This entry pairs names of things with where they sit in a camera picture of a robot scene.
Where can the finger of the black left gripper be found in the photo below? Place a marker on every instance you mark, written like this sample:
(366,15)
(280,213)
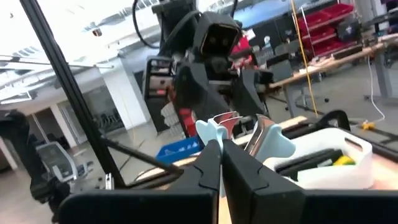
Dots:
(196,90)
(248,93)

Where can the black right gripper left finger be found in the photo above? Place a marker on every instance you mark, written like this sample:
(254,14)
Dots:
(155,205)

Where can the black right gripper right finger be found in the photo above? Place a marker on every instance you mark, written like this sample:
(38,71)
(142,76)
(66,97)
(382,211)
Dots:
(280,205)

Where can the black stapler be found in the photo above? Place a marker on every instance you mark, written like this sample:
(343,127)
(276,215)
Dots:
(311,158)

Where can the silver binder clip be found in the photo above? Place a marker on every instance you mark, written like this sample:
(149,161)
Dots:
(276,143)

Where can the blue storage crate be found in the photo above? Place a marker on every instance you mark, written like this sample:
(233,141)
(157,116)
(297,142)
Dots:
(177,151)

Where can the white plastic bin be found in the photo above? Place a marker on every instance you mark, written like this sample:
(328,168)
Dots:
(342,177)

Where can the wooden workbench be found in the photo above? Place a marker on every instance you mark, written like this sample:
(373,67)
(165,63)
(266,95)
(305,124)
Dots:
(326,63)

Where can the shelf with red bins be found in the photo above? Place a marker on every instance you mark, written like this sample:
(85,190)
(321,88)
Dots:
(320,34)

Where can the grey office chair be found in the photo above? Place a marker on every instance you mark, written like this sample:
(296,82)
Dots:
(56,161)

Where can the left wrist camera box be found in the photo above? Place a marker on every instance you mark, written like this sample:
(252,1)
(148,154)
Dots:
(217,34)

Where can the silver aluminium bracket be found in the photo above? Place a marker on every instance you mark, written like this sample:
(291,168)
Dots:
(109,186)

